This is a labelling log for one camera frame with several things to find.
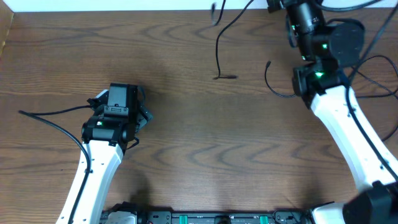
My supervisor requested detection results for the black usb cable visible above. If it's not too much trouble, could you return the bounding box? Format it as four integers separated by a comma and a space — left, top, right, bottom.
264, 60, 298, 99
210, 0, 256, 80

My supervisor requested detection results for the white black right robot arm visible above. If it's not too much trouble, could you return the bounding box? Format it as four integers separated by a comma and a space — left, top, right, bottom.
268, 0, 397, 223

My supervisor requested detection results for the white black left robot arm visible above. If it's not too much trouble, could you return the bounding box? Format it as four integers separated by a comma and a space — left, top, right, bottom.
57, 83, 153, 223

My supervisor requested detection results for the brown cardboard side panel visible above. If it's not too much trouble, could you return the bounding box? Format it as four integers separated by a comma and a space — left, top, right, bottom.
0, 0, 14, 55

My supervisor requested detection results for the black left camera cable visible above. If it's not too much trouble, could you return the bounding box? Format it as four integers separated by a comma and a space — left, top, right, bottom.
17, 105, 94, 224

